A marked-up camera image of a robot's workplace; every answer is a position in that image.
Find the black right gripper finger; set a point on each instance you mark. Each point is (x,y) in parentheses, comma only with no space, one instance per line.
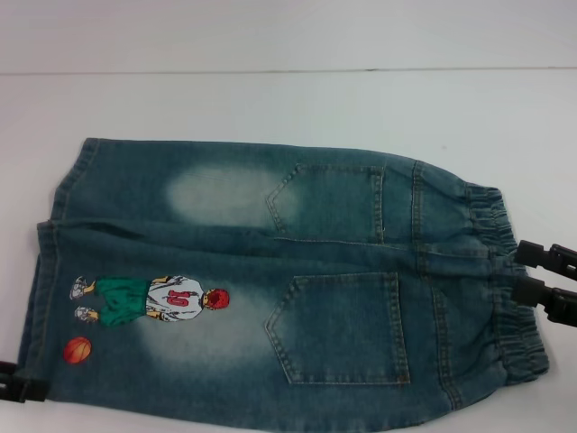
(527,288)
(529,252)

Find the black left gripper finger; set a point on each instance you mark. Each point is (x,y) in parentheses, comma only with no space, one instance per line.
(33,378)
(6,369)

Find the blue denim shorts with print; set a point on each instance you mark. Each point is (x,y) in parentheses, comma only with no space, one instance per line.
(342,252)

